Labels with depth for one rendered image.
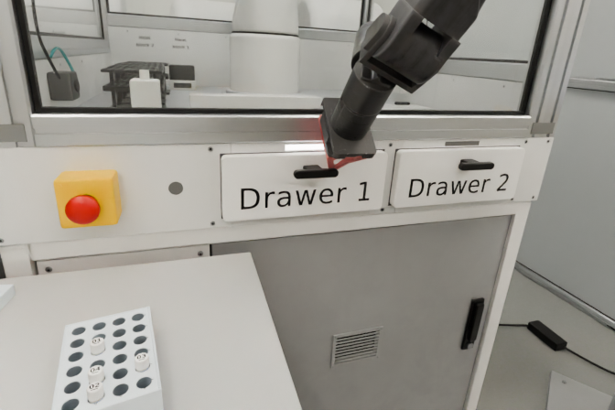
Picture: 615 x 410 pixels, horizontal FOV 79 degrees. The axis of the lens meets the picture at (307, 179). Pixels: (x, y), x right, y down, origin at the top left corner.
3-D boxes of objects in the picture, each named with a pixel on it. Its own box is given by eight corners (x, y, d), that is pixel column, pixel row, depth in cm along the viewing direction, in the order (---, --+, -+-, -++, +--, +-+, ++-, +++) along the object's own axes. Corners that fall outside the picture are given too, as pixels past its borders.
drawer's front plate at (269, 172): (381, 209, 70) (388, 152, 66) (222, 221, 61) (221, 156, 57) (377, 205, 71) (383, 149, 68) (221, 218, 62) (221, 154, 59)
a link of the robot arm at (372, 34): (384, 24, 38) (447, 65, 41) (392, -36, 44) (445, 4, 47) (325, 91, 48) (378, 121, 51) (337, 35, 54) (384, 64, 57)
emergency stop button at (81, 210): (100, 225, 50) (96, 197, 48) (66, 228, 48) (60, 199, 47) (104, 216, 52) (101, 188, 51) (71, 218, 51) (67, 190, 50)
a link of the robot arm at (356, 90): (354, 76, 43) (400, 91, 44) (361, 38, 47) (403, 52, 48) (337, 113, 49) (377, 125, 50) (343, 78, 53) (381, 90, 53)
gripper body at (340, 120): (358, 106, 60) (375, 72, 53) (372, 160, 55) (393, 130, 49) (318, 104, 58) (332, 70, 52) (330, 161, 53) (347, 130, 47)
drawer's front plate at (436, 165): (513, 199, 79) (526, 148, 76) (393, 208, 70) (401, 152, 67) (507, 195, 81) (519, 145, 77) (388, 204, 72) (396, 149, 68)
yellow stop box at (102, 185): (117, 227, 53) (112, 179, 50) (59, 231, 51) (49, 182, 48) (123, 212, 57) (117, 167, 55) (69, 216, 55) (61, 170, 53)
